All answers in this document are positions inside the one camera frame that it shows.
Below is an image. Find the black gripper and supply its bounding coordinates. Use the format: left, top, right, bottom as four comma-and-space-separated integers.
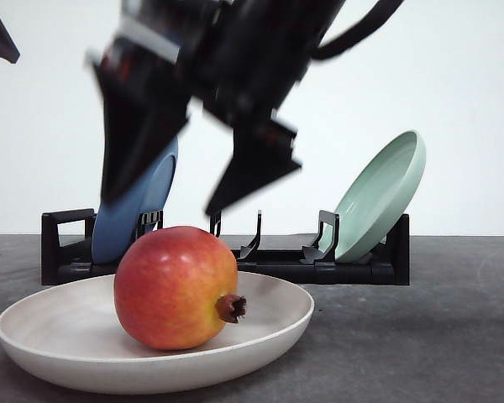
87, 0, 343, 216

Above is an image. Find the red yellow pomegranate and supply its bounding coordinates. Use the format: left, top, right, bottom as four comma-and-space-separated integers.
113, 226, 246, 351

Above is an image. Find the white beige plate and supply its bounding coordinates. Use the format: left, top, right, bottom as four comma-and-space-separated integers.
0, 272, 315, 394

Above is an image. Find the blue plate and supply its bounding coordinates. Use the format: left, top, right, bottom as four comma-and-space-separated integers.
92, 136, 179, 264

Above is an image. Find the mint green plate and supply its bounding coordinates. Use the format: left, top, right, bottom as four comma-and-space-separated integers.
323, 130, 427, 262

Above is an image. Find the black dish rack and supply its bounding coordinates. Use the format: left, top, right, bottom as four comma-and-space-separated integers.
41, 208, 410, 286

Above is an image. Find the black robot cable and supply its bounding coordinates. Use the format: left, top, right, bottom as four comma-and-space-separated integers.
311, 0, 405, 60

